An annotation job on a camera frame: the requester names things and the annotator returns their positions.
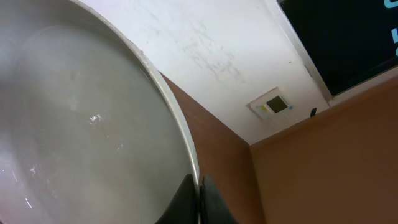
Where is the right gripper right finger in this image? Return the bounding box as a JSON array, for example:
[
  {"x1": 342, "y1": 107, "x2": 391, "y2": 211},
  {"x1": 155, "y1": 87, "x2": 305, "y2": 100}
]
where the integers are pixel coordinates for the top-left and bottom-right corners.
[{"x1": 200, "y1": 176, "x2": 238, "y2": 224}]

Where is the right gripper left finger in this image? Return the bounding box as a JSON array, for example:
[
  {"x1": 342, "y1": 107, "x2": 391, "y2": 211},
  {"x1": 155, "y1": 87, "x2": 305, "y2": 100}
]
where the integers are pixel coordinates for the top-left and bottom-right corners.
[{"x1": 155, "y1": 174, "x2": 198, "y2": 224}]

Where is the pale blue plate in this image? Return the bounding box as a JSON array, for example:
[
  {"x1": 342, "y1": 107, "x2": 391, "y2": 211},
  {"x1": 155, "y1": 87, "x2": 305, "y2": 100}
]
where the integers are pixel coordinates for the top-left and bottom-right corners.
[{"x1": 1, "y1": 0, "x2": 199, "y2": 223}]

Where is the dark window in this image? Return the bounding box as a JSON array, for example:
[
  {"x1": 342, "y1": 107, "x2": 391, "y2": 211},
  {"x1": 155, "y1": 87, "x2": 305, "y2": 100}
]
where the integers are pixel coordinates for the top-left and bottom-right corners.
[{"x1": 279, "y1": 0, "x2": 397, "y2": 96}]

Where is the wall thermostat panel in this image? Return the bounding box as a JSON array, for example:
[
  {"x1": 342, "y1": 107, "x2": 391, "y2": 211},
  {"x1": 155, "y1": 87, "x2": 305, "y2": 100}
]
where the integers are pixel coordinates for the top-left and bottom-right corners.
[{"x1": 248, "y1": 87, "x2": 293, "y2": 125}]

